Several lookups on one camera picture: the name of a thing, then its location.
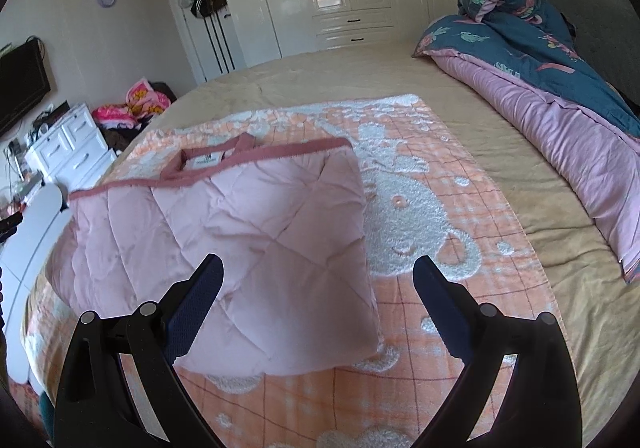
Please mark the white dresser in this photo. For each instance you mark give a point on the white dresser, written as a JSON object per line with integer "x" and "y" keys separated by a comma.
{"x": 75, "y": 143}

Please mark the blue floral quilt pink lining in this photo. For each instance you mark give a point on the blue floral quilt pink lining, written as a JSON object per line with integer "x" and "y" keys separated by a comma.
{"x": 525, "y": 43}

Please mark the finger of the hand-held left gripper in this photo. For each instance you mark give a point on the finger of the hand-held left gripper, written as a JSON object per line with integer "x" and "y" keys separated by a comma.
{"x": 9, "y": 227}

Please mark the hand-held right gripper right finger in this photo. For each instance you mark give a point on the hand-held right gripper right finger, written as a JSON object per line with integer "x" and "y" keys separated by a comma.
{"x": 445, "y": 308}

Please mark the dark clothes pile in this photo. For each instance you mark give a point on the dark clothes pile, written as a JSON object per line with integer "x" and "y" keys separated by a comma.
{"x": 120, "y": 138}

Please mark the white door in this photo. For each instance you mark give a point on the white door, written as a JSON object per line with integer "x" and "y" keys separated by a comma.
{"x": 185, "y": 46}

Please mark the grey headboard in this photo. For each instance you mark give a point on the grey headboard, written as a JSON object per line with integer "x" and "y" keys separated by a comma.
{"x": 590, "y": 13}

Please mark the orange bear-print blanket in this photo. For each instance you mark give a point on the orange bear-print blanket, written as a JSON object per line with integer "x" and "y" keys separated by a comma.
{"x": 425, "y": 228}

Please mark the pink quilted jacket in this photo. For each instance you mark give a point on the pink quilted jacket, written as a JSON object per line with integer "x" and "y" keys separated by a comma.
{"x": 250, "y": 238}

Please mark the white curved footboard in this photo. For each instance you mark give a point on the white curved footboard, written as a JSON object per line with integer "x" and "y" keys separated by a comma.
{"x": 30, "y": 253}

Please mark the black television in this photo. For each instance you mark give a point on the black television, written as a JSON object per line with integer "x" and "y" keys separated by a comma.
{"x": 22, "y": 86}

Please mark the bed with beige bedspread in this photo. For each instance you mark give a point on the bed with beige bedspread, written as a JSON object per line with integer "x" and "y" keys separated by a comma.
{"x": 350, "y": 73}

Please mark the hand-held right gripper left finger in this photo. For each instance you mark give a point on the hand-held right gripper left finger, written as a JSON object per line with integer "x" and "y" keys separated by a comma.
{"x": 195, "y": 308}

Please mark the pink printed cloth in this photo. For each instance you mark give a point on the pink printed cloth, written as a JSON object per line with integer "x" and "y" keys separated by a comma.
{"x": 142, "y": 98}

